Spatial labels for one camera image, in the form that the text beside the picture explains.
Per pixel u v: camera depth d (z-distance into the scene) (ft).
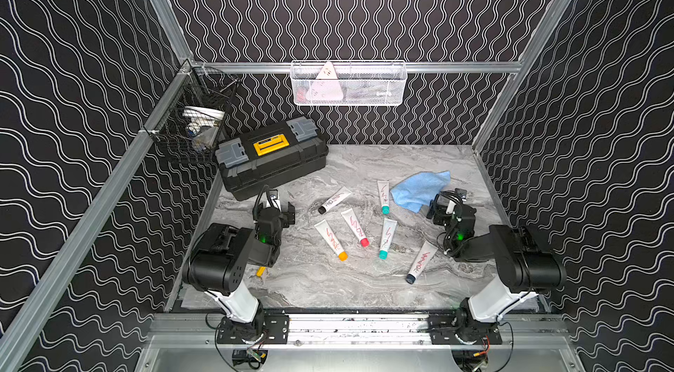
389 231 3.04
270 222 2.37
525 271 1.53
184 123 3.03
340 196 3.39
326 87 2.95
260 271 2.79
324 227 3.08
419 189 3.40
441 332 2.41
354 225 3.10
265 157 3.09
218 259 1.56
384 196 3.33
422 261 2.84
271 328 2.44
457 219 2.40
